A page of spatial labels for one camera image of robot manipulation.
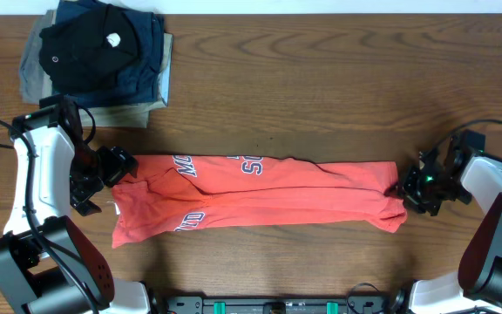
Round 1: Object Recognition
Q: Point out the red printed t-shirt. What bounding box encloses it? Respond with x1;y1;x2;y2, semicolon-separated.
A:
112;155;407;248

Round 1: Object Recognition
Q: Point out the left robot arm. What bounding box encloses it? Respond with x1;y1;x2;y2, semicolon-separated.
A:
0;96;157;313

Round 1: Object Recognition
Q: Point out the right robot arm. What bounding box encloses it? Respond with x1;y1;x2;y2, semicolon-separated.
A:
388;129;502;313

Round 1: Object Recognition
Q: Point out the beige folded garment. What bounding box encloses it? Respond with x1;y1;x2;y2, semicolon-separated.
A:
40;32;174;130

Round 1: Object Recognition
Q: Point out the navy folded garment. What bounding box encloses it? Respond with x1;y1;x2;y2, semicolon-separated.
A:
52;1;164;104

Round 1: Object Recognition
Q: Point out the light blue folded garment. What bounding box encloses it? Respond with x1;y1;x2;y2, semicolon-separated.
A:
158;59;171;106

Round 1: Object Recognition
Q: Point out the black folded garment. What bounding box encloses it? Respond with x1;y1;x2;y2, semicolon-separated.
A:
39;4;139;94

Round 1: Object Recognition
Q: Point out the right black cable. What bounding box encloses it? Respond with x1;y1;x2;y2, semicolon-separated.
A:
431;119;502;167

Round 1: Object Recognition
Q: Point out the black cable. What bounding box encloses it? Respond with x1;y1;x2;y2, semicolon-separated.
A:
0;113;99;314
431;119;502;167

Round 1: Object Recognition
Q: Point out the left black cable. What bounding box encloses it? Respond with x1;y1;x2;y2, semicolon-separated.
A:
0;113;99;314

